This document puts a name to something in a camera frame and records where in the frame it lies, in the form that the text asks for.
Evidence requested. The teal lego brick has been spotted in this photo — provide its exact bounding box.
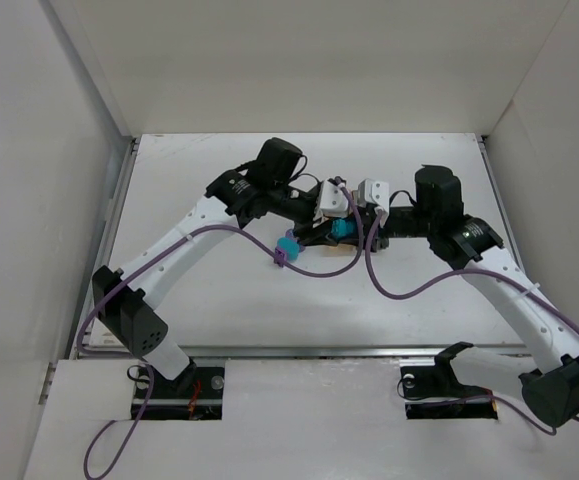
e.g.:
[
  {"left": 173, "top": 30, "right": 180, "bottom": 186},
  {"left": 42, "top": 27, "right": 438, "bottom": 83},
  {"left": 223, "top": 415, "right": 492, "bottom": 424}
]
[{"left": 331, "top": 218, "right": 357, "bottom": 240}]

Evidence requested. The teal round lego piece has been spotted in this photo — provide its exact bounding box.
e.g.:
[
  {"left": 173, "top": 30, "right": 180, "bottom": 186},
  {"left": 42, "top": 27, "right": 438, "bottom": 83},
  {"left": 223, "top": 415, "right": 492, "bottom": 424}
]
[{"left": 275, "top": 236, "right": 301, "bottom": 263}]

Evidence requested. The purple small lego brick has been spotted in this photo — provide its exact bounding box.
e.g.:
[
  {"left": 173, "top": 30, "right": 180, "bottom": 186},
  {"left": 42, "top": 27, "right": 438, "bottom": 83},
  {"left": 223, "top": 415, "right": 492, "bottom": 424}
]
[{"left": 273, "top": 248, "right": 288, "bottom": 268}]

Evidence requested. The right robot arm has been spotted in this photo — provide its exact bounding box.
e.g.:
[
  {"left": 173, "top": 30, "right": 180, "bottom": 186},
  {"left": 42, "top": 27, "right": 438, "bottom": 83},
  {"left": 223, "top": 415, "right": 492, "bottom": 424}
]
[{"left": 355, "top": 165, "right": 579, "bottom": 429}]

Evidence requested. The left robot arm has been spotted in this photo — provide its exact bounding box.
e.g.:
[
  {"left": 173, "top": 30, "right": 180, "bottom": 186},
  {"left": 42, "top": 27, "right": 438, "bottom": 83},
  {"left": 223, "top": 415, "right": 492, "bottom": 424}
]
[{"left": 92, "top": 137, "right": 356, "bottom": 392}]

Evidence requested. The orange transparent container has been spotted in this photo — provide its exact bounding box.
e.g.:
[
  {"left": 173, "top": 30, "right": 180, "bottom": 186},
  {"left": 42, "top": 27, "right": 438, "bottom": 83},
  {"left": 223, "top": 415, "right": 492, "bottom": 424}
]
[{"left": 323, "top": 237, "right": 358, "bottom": 256}]

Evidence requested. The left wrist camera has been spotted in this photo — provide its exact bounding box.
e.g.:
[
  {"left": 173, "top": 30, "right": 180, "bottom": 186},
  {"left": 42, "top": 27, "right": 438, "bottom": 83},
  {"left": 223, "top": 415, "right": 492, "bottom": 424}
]
[{"left": 315, "top": 180, "right": 349, "bottom": 218}]

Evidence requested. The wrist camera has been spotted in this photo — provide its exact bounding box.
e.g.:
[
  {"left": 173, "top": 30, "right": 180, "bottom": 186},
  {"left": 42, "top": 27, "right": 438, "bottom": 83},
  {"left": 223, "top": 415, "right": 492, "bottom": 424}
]
[
  {"left": 355, "top": 178, "right": 390, "bottom": 209},
  {"left": 315, "top": 180, "right": 349, "bottom": 218}
]

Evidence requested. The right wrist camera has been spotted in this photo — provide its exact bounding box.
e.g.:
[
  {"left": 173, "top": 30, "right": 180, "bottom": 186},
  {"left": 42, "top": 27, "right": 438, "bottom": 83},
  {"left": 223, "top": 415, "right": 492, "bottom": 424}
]
[{"left": 355, "top": 178, "right": 390, "bottom": 209}]

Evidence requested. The aluminium rail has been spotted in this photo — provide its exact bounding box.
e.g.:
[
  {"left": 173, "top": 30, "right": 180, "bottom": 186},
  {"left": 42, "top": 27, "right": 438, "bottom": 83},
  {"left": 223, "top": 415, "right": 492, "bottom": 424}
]
[{"left": 78, "top": 345, "right": 530, "bottom": 359}]

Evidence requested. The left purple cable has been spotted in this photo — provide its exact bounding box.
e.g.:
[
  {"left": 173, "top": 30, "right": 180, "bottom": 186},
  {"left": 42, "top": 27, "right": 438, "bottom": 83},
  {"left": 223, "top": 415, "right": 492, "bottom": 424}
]
[{"left": 76, "top": 177, "right": 370, "bottom": 480}]

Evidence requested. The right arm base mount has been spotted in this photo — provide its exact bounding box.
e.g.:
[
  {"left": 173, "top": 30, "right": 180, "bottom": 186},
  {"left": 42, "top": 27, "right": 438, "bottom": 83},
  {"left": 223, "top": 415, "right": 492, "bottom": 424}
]
[{"left": 398, "top": 364, "right": 498, "bottom": 420}]

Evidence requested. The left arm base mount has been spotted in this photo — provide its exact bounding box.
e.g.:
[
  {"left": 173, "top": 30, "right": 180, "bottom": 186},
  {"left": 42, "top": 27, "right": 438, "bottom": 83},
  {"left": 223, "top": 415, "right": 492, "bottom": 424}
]
[{"left": 126, "top": 364, "right": 225, "bottom": 421}]

